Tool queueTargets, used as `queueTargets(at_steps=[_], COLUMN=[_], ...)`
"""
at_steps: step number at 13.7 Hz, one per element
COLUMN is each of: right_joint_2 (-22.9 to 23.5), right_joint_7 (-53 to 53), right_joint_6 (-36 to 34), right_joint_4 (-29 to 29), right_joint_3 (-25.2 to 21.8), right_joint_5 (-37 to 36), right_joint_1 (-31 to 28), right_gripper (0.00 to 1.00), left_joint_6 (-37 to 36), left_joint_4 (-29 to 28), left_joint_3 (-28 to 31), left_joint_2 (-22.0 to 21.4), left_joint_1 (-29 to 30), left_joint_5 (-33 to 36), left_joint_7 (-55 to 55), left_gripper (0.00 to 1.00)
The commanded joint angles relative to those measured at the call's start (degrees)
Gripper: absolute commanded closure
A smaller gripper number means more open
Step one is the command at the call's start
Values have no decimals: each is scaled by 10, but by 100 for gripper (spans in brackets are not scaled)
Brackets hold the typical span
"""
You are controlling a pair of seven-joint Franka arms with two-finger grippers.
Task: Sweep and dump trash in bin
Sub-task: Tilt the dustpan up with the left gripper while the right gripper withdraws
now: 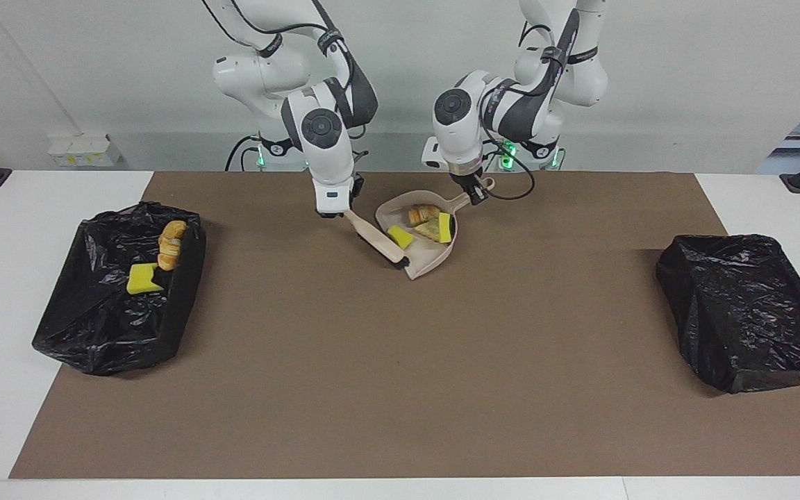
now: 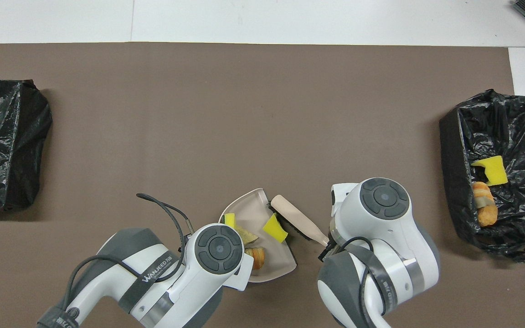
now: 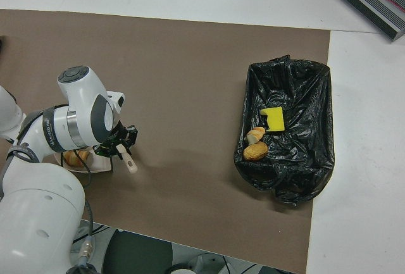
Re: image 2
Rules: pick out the beige hand brush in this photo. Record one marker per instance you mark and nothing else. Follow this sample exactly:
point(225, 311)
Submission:
point(294, 214)

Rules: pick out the small notched yellow sponge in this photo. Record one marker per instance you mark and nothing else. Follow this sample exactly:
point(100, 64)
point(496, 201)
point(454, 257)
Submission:
point(275, 228)

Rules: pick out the striped croissant bread piece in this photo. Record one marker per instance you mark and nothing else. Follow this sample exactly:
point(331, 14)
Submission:
point(482, 193)
point(258, 257)

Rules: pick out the pale cracker piece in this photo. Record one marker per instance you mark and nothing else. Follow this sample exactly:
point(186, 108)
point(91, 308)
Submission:
point(248, 235)

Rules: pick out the beige plastic dustpan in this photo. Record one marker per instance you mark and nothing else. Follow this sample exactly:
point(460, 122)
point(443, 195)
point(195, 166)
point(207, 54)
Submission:
point(255, 214)

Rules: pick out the rounded yellow sponge chunk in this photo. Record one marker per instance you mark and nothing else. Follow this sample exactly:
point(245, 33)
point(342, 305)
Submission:
point(229, 220)

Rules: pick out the large notched yellow sponge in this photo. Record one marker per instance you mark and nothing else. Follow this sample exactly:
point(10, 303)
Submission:
point(492, 169)

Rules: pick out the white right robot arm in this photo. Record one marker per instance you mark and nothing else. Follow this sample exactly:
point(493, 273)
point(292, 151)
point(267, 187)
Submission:
point(383, 198)

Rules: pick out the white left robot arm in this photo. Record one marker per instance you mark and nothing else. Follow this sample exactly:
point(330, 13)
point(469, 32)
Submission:
point(219, 248)

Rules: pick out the black trash bag bin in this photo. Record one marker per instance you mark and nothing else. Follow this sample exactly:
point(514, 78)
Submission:
point(517, 136)
point(2, 146)

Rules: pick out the brown table mat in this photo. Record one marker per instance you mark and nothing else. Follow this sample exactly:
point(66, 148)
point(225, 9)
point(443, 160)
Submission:
point(153, 114)

